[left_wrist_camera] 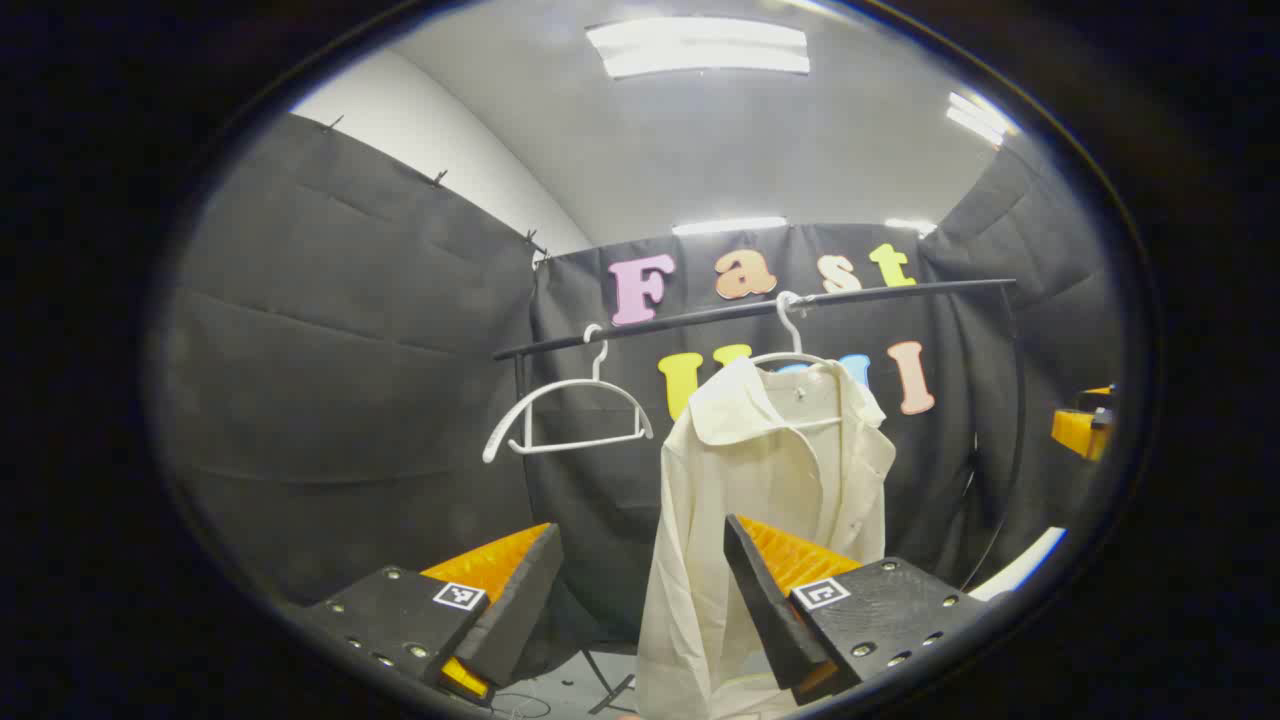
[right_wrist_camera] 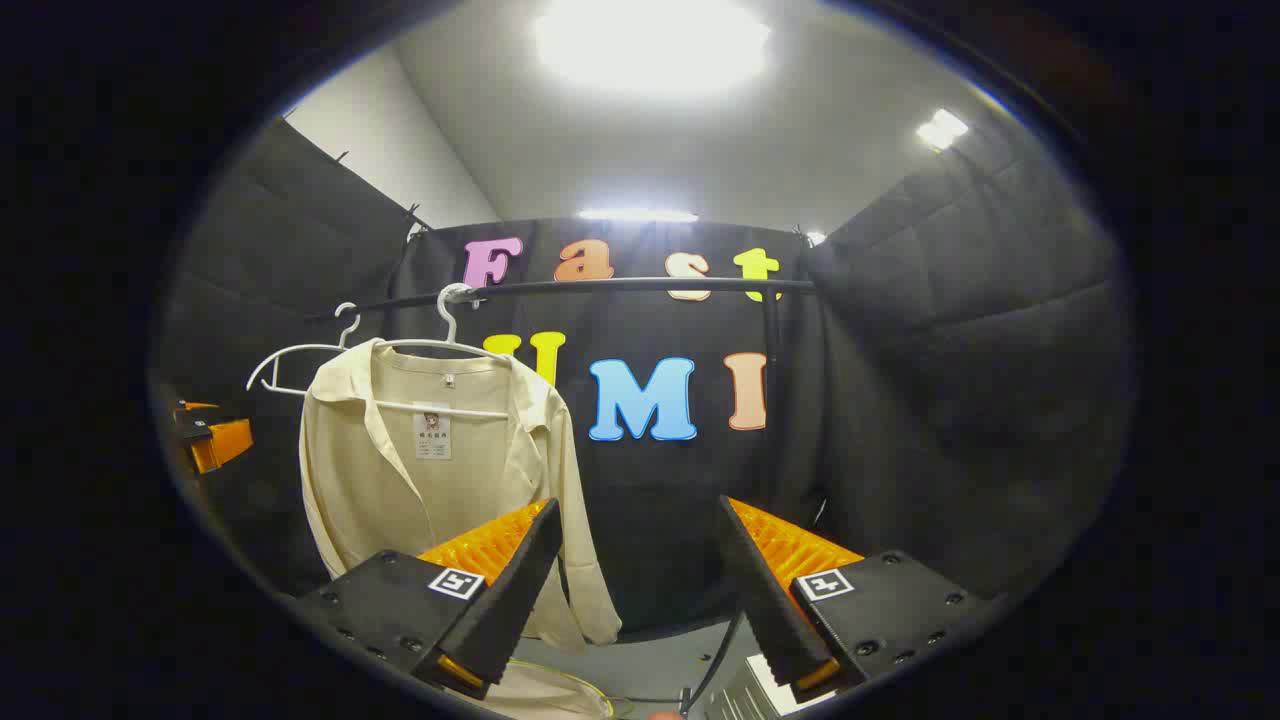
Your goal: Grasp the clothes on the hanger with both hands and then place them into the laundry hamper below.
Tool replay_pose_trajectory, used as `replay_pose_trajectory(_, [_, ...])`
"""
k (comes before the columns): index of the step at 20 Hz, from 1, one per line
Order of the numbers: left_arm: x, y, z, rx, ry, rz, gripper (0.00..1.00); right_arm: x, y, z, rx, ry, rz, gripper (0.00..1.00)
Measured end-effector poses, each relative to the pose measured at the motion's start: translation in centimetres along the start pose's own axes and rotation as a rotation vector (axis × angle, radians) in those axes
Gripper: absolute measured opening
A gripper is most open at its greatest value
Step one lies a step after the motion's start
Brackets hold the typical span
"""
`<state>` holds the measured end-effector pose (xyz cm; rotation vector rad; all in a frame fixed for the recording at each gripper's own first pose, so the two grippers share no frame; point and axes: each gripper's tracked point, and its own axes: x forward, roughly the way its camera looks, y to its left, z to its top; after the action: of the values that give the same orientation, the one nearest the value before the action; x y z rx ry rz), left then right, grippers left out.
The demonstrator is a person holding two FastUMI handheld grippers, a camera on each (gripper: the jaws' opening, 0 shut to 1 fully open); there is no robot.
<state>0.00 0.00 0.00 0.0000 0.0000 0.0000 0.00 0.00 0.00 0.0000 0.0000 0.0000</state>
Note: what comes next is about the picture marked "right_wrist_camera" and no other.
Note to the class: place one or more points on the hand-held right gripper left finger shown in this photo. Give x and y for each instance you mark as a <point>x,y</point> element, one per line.
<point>510,590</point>

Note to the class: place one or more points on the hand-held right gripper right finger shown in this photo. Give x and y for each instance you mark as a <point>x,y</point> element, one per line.
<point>765,590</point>

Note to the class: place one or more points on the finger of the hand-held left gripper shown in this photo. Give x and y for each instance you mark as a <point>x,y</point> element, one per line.
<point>195,420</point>
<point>222,445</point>

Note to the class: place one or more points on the cream laundry hamper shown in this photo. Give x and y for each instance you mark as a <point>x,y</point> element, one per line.
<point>550,695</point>

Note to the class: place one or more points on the cream collared shirt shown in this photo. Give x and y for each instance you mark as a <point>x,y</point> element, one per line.
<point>380,480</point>

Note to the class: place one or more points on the white hanger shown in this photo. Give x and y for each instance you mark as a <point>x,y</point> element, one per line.
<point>300,349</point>
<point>451,328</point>

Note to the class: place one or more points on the black clothes rack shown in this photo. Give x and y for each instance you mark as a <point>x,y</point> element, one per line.
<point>620,286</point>

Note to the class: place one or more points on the white ribbed panel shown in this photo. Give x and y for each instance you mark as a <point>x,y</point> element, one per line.
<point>745,695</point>

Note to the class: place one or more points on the black backdrop cloth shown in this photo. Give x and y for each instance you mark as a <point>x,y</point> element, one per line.
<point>950,400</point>

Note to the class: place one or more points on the ceiling light strip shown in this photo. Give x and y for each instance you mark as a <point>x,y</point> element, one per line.
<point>638,215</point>

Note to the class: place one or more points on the small ceiling light panel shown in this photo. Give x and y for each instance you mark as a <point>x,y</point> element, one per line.
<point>942,129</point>

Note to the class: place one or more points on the large ceiling light panel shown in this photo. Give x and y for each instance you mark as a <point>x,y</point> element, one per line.
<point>650,45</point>

